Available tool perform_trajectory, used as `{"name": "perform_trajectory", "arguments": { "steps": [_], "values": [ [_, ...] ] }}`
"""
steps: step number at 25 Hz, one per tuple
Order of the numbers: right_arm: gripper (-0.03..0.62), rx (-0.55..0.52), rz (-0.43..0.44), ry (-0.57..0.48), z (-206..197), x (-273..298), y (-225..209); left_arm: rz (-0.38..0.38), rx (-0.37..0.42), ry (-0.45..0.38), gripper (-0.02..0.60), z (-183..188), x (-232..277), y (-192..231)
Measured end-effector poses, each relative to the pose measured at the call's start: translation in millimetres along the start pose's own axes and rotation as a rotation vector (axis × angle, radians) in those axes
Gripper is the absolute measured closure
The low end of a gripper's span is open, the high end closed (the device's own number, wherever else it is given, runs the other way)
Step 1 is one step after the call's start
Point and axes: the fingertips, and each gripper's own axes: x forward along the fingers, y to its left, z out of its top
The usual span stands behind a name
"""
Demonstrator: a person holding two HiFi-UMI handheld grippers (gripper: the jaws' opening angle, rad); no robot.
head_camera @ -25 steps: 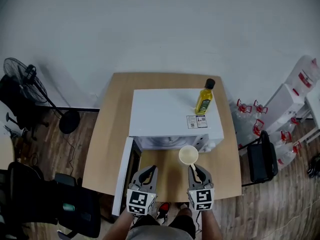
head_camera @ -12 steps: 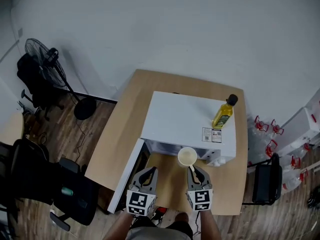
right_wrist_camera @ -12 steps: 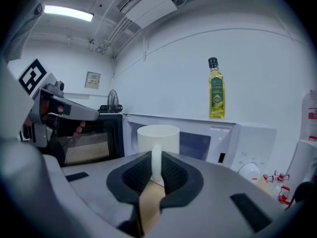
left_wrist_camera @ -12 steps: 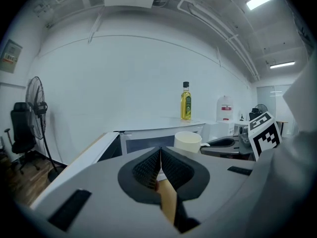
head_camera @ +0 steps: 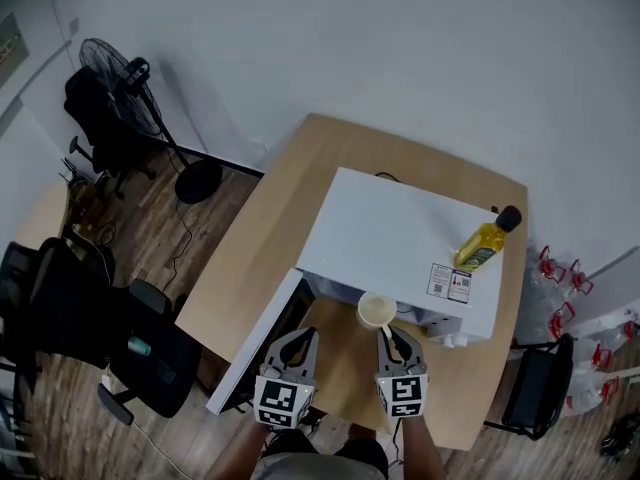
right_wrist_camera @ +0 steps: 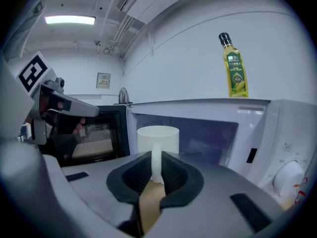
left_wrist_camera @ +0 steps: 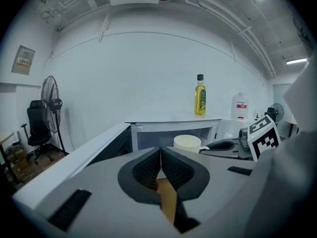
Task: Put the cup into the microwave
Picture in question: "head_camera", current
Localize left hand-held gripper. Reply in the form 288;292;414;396
252;325;322;430

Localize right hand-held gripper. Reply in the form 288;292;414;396
374;325;431;420

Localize white cup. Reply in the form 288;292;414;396
356;290;399;355

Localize white microwave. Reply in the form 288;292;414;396
205;166;511;416

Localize person's right forearm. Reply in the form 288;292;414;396
398;414;447;480

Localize person's left forearm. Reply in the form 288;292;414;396
208;419;274;480

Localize person's black shorts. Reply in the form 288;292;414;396
263;426;390;475

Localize person's grey shirt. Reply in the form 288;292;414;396
253;448;387;480

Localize yellow oil bottle black cap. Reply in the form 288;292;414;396
452;204;523;275

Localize black folding chair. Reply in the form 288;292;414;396
483;332;576;442

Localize black office chair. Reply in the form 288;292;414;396
63;64;157;202
96;278;202;427
0;236;117;399

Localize group of clear water jugs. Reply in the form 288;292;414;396
522;244;640;417

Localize white water dispenser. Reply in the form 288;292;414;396
569;246;640;338

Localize black floor equipment bundle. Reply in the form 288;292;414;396
598;411;640;465

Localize black standing fan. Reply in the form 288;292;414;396
78;37;224;206

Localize black fan power cable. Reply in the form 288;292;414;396
171;201;195;290

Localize white floor cable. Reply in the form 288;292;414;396
101;374;192;480

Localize grey electrical wall panel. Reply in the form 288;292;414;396
0;11;29;90

